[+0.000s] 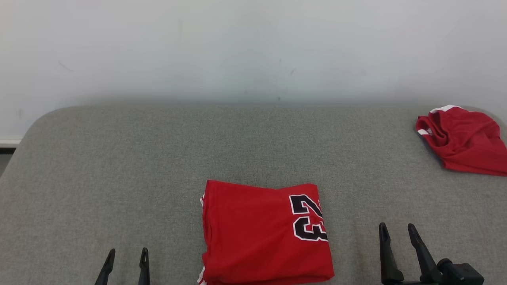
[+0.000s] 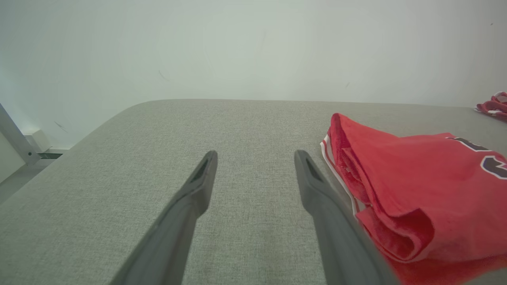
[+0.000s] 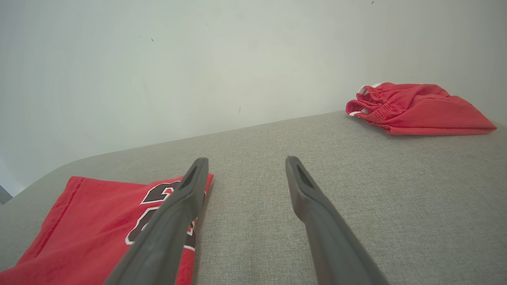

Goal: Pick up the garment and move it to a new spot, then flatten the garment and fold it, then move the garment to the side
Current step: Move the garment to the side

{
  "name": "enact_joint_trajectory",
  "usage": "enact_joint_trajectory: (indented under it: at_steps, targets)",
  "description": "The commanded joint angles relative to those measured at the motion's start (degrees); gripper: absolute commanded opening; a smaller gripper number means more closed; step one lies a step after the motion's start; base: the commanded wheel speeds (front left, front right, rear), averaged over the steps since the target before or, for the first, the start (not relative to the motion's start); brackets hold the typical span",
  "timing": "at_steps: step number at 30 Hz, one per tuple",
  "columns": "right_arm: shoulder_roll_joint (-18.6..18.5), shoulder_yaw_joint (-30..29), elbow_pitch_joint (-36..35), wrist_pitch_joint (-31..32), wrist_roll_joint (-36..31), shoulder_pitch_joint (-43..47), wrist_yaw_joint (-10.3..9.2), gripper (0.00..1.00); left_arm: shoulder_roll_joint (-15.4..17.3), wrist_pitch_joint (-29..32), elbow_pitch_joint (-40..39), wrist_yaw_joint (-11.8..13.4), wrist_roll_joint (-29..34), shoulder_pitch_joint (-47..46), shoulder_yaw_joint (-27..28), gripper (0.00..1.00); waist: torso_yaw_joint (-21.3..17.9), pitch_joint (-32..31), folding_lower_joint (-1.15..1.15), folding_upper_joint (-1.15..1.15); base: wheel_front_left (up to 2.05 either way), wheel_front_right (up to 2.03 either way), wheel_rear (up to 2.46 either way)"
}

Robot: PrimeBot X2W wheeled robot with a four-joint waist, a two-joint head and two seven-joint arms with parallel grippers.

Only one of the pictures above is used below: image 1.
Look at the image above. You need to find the red basketball jersey number 23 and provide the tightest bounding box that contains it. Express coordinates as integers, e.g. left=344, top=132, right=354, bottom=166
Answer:
left=197, top=180, right=335, bottom=285

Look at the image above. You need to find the red jersey white trim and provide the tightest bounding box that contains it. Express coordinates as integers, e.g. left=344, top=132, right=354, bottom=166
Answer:
left=415, top=105, right=507, bottom=177

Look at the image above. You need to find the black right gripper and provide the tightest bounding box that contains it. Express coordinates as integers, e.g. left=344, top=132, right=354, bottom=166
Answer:
left=378, top=222, right=446, bottom=285

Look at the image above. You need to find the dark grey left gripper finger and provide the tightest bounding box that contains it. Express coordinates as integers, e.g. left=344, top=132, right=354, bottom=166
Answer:
left=138, top=247, right=151, bottom=285
left=94, top=249, right=116, bottom=285

